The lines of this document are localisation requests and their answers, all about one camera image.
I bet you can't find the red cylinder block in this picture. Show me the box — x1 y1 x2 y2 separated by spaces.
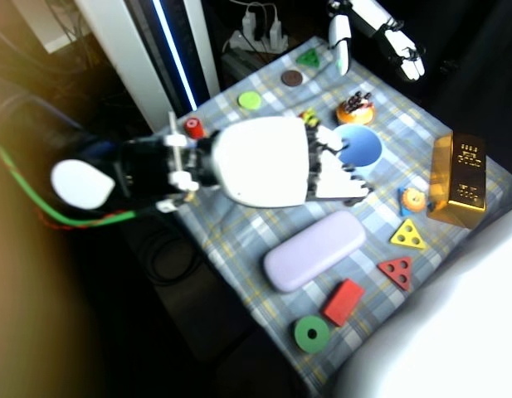
183 117 207 138

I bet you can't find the black coiled cable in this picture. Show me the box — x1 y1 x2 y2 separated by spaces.
137 223 202 287

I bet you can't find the white pillar with blue light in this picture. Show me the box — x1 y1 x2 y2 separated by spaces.
75 0 222 132

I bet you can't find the orange lion toy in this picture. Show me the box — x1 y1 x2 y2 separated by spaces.
397 186 427 217

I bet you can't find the green cable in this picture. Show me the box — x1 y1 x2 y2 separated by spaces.
0 144 137 229

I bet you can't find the red rectangular block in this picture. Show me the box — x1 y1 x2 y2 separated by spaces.
320 278 366 328

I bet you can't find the yellow triangle block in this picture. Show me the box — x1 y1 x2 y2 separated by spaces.
389 218 427 250

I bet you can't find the lavender glasses case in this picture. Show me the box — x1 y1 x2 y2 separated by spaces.
262 210 367 294

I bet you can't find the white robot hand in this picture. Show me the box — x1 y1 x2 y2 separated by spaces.
209 115 375 209
326 0 427 83

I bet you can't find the red triangle block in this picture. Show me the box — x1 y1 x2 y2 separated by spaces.
378 255 413 292

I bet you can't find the blue plaid cloth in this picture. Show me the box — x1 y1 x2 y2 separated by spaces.
155 36 512 397

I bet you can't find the brown disc block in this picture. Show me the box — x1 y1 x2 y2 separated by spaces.
280 69 305 87

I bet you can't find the white robot body shell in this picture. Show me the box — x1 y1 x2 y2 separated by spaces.
334 223 512 398

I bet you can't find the green triangle block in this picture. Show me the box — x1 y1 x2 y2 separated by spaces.
295 47 321 68

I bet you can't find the gold bar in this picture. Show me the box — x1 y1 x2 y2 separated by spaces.
426 131 488 230

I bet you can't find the light green disc block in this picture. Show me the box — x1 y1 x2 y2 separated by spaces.
237 90 263 111

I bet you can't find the blue cup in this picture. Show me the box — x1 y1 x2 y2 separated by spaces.
332 124 384 171

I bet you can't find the small cake with dark berries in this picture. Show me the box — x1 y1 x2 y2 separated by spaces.
336 90 376 126

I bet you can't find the white power strip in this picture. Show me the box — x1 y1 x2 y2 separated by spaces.
228 2 290 53

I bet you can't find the colourful toy piece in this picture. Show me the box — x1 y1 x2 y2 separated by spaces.
299 108 322 126

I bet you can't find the green ring block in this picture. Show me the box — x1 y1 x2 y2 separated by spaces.
293 315 332 354

